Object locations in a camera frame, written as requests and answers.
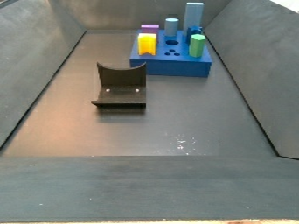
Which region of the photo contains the light blue tall block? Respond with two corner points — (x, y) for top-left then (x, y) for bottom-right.
(183, 2), (205, 31)

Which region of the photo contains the yellow arch block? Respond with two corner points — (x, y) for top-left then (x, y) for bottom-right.
(138, 33), (157, 55)

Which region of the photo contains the green hexagonal prism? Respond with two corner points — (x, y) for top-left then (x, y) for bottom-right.
(190, 34), (206, 58)

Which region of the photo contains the dark blue star block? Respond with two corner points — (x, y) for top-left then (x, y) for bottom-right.
(186, 25), (202, 44)

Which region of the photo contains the light blue short cylinder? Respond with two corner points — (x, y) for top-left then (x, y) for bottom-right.
(165, 17), (179, 37)

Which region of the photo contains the blue shape sorter base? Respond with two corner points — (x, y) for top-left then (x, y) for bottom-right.
(128, 29), (214, 79)

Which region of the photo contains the purple rectangular block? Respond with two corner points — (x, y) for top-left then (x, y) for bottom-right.
(142, 24), (159, 34)

